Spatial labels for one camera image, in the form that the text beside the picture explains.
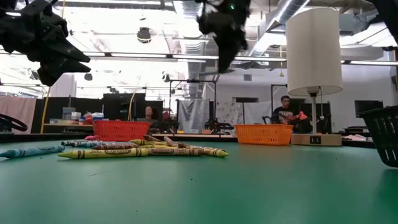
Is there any white lamp shade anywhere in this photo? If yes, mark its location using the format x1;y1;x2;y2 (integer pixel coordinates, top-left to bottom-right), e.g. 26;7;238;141
285;7;344;97

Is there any black monitor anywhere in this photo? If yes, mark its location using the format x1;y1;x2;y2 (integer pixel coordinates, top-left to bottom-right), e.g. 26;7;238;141
354;100;384;118

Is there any white cloth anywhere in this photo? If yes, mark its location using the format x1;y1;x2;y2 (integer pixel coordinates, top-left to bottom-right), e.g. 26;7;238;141
243;101;274;125

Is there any floral cloth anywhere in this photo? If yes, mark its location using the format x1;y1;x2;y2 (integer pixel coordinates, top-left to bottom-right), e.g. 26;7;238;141
215;101;246;131

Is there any blue Crayola crayon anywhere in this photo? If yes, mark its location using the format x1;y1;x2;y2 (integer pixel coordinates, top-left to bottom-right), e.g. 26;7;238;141
71;141;125;148
0;145;66;159
60;140;94;147

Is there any black metal frame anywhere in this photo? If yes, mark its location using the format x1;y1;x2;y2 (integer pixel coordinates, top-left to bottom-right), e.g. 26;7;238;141
169;79;218;134
270;83;289;124

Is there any person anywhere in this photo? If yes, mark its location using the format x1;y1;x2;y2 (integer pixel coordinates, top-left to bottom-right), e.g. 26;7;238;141
271;95;312;134
143;105;160;125

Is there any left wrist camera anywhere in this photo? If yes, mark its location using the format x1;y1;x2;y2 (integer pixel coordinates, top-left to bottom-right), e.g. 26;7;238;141
19;0;60;17

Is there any clear plastic bin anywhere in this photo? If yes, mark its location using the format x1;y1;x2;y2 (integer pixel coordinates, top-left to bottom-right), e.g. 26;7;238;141
62;106;77;121

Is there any pink cloth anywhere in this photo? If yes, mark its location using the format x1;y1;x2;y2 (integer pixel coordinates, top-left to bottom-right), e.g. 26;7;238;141
0;95;38;135

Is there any black partition panel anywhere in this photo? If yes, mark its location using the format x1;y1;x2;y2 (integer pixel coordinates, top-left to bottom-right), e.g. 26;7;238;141
102;92;164;123

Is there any black cable loop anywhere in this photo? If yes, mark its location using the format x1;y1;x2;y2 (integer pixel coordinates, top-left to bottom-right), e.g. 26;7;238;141
0;113;29;133

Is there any black curtain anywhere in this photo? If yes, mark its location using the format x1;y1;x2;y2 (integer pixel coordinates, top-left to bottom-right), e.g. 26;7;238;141
30;96;104;134

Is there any pink paper sheet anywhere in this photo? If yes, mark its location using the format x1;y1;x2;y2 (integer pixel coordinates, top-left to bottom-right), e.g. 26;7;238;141
343;133;371;142

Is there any yellow-green Crayola crayon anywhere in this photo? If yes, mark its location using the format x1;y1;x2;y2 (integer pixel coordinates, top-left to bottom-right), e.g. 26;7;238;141
57;147;149;160

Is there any metal lamp stem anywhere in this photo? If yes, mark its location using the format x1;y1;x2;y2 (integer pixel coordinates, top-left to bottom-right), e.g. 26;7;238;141
307;86;321;135

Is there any silver air duct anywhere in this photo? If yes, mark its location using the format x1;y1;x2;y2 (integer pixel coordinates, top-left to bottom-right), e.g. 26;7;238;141
247;0;315;58

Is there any black plastic basket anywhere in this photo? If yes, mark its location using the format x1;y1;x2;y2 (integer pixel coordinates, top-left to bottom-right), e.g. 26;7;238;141
356;105;398;169

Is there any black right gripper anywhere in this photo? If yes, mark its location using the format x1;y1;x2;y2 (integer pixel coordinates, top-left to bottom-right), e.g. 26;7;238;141
195;0;252;75

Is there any red desk lamp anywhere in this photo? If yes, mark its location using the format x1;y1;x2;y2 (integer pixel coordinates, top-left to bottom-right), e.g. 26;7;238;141
282;111;309;124

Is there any wooden lamp base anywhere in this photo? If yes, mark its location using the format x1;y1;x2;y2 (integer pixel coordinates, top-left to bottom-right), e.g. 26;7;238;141
290;133;343;147

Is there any red plastic basket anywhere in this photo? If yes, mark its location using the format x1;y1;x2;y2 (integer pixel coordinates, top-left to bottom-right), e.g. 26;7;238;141
93;119;152;142

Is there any orange plastic basket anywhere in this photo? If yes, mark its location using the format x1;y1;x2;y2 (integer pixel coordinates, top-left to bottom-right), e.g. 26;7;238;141
234;124;294;146

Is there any grey cloth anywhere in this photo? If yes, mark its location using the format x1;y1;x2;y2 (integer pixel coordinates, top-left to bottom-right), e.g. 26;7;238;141
177;98;211;134

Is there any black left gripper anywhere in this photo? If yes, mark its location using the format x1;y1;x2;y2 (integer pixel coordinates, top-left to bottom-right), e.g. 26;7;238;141
0;11;91;88

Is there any lamp pull chain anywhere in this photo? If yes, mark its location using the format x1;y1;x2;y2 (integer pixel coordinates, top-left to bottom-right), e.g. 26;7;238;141
320;86;326;121

